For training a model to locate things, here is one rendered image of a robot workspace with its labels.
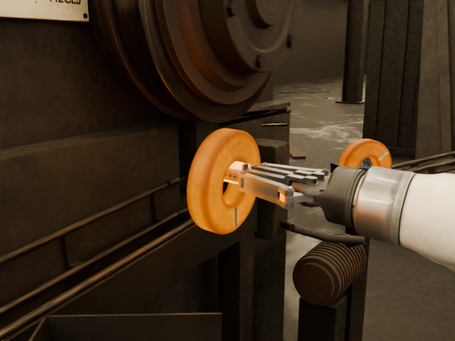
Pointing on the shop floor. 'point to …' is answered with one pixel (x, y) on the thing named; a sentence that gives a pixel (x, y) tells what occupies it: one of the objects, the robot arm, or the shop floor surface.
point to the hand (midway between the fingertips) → (227, 170)
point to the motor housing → (326, 289)
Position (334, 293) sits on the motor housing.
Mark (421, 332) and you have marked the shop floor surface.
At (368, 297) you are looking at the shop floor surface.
